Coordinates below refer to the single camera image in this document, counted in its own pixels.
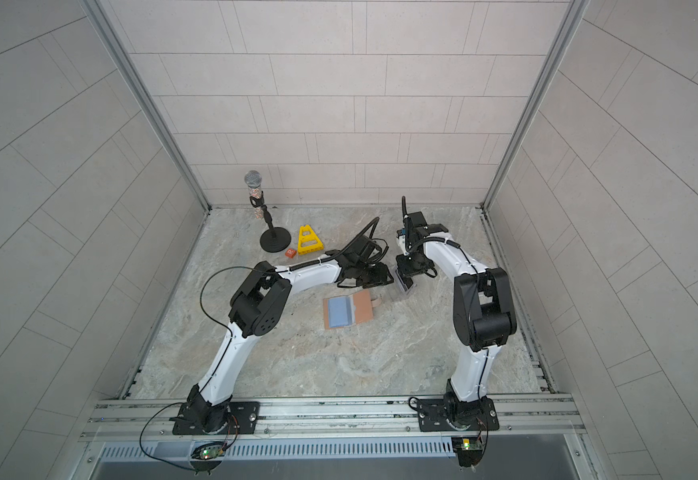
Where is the clear acrylic card stand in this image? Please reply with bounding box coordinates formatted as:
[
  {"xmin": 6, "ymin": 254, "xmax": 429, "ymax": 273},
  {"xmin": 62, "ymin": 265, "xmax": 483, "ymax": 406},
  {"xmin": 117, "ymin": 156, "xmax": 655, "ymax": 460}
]
[{"xmin": 391, "ymin": 267, "xmax": 415, "ymax": 298}]

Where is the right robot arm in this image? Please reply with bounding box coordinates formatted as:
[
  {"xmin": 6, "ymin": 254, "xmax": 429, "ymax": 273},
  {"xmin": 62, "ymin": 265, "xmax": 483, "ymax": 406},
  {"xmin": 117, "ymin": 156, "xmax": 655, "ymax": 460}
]
[{"xmin": 393, "ymin": 208, "xmax": 517, "ymax": 427}]

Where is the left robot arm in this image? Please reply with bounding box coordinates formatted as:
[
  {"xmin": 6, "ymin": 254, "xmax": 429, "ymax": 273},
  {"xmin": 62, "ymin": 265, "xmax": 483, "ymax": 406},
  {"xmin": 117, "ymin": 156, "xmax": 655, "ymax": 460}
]
[{"xmin": 187, "ymin": 235, "xmax": 393, "ymax": 408}]

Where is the yellow triangular plastic block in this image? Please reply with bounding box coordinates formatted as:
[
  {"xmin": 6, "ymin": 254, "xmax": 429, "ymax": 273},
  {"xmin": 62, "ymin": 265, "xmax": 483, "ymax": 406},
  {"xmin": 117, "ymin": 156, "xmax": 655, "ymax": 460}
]
[{"xmin": 297, "ymin": 225, "xmax": 324, "ymax": 255}]

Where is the microphone on black stand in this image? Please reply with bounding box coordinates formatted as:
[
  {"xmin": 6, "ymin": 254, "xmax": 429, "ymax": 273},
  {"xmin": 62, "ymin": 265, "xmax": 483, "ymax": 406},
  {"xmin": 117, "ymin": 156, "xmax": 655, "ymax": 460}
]
[{"xmin": 244, "ymin": 170, "xmax": 291, "ymax": 253}]

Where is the right circuit board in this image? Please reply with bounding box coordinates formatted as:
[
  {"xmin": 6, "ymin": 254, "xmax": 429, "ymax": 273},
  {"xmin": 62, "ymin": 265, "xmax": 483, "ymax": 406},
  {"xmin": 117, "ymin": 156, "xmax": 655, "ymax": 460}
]
[{"xmin": 451, "ymin": 436, "xmax": 486, "ymax": 468}]

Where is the left green circuit board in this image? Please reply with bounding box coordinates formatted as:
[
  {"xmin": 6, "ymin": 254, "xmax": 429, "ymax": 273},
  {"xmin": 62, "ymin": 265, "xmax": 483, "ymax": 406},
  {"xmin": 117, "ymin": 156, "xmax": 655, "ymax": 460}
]
[{"xmin": 190, "ymin": 441, "xmax": 227, "ymax": 461}]

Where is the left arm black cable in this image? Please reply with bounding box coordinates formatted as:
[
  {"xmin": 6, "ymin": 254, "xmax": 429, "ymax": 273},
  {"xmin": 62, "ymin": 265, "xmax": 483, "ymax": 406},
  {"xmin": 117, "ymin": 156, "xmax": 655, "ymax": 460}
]
[{"xmin": 198, "ymin": 215, "xmax": 381, "ymax": 397}]

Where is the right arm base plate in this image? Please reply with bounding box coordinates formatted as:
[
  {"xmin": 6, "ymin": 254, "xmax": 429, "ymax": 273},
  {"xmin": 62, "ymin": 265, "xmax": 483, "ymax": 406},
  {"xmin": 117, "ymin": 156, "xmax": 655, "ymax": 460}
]
[{"xmin": 409, "ymin": 396, "xmax": 500, "ymax": 432}]

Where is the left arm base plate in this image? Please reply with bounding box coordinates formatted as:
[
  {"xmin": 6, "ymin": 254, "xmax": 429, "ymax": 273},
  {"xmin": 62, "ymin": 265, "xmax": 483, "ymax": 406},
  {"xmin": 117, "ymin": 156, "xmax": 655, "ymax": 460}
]
[{"xmin": 169, "ymin": 400, "xmax": 261, "ymax": 435}]

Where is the aluminium mounting rail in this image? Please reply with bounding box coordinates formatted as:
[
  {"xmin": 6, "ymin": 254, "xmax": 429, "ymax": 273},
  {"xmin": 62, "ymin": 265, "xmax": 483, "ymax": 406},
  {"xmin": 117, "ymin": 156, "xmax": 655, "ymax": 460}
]
[{"xmin": 77, "ymin": 394, "xmax": 586, "ymax": 442}]

